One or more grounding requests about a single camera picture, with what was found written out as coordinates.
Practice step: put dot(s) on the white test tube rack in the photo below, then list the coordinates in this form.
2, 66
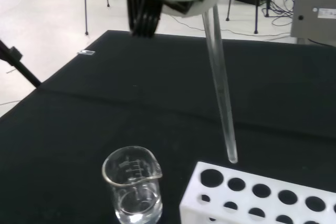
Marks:
193, 187

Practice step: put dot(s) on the clear glass beaker with water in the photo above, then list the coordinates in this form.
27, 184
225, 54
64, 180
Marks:
136, 208

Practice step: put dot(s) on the clear tape tab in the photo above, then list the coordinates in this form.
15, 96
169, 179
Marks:
86, 53

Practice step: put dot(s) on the black bench cloth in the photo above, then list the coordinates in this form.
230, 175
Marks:
105, 103

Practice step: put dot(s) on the grey metal case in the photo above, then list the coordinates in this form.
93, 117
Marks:
312, 24

